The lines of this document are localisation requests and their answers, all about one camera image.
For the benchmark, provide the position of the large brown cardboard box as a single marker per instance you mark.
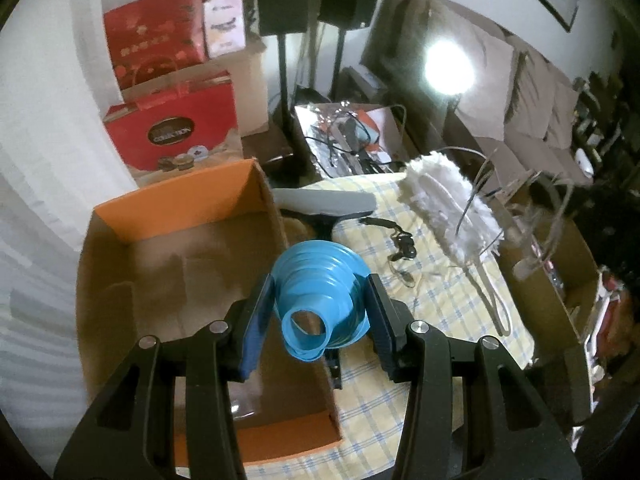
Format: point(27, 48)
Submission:
point(247, 77)

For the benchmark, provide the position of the grey squeegee with dark handle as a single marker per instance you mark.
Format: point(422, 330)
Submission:
point(322, 210)

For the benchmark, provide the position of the red collection gift box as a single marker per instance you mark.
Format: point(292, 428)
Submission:
point(190, 118)

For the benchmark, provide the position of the white fluffy duster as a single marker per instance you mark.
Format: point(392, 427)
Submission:
point(463, 225)

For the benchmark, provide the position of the blue collapsible funnel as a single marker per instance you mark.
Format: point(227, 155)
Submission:
point(319, 298)

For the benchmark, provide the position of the open brown cardboard box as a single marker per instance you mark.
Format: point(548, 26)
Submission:
point(554, 283)

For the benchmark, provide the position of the white pink tissue pack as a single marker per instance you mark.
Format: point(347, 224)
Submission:
point(224, 27)

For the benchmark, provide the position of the bright lamp light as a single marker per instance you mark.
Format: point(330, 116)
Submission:
point(448, 69)

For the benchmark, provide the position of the black speaker on stand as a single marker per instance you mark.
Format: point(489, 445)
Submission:
point(345, 15)
point(281, 18)

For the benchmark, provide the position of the brown sofa with cushions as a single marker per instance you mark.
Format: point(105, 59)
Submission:
point(517, 118)

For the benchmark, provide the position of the right black speaker on stand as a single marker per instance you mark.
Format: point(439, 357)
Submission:
point(345, 15)

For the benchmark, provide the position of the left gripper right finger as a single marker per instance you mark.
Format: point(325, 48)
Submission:
point(471, 413)

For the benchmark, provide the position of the left black speaker on stand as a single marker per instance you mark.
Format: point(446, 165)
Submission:
point(281, 18)

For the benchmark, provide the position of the orange cardboard fruit box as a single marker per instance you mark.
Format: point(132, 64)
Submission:
point(170, 258)

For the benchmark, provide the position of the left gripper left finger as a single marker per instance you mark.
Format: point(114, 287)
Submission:
point(128, 430)

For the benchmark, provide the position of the red paper gift bag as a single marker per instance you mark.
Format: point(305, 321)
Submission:
point(150, 38)

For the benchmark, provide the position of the clutter box with cables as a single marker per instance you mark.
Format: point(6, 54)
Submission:
point(351, 139)

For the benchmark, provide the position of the small black strap gadget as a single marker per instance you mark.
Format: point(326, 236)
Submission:
point(405, 247)

